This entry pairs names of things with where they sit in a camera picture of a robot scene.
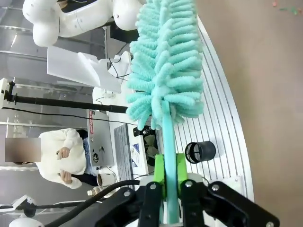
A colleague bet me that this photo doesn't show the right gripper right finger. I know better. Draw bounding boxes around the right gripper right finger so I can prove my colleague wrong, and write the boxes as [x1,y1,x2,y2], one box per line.
[176,153,280,227]

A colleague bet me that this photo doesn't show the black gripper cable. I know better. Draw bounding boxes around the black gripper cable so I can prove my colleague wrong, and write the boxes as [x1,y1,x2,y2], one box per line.
[44,179,143,227]

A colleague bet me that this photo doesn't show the teal chenille duster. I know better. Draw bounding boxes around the teal chenille duster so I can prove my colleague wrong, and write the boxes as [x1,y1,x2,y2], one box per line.
[125,0,205,225]

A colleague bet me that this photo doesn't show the white box with blue label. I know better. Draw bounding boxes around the white box with blue label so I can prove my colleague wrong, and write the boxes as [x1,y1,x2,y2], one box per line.
[131,127,149,176]

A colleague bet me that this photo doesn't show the white front camera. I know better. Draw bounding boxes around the white front camera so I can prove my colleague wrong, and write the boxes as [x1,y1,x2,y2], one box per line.
[0,78,11,109]

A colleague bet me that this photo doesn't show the white grooved aluminium platform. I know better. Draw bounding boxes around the white grooved aluminium platform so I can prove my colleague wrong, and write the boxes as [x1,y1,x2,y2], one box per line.
[175,14,255,204]

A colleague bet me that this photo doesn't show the paper coffee cup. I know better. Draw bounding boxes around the paper coffee cup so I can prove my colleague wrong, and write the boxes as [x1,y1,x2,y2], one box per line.
[96,173,115,187]

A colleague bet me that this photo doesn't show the grey keyboard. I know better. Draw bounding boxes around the grey keyboard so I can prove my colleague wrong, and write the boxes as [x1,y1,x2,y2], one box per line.
[114,124,133,184]

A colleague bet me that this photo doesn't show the small plastic bottle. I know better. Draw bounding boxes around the small plastic bottle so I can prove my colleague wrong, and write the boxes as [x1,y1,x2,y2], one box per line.
[87,186,105,196]

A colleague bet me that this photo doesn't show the black mesh pen cup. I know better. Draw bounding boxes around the black mesh pen cup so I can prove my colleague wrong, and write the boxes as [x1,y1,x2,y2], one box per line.
[184,140,216,164]

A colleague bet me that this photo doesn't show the person in white sweater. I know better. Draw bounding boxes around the person in white sweater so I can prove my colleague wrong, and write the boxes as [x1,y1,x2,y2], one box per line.
[5,127,100,190]

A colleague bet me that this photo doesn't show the black tripod pole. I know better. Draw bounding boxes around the black tripod pole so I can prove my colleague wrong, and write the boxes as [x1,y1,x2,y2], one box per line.
[7,81,130,113]

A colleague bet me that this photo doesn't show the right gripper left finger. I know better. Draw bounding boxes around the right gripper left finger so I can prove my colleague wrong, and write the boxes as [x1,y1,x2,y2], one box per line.
[94,153,167,227]

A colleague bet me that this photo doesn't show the bystander hand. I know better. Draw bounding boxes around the bystander hand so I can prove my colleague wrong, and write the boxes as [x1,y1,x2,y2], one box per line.
[60,170,73,185]
[56,146,71,160]

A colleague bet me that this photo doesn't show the silver laptop with stickers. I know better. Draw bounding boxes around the silver laptop with stickers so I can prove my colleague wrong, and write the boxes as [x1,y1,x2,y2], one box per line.
[86,109,115,167]

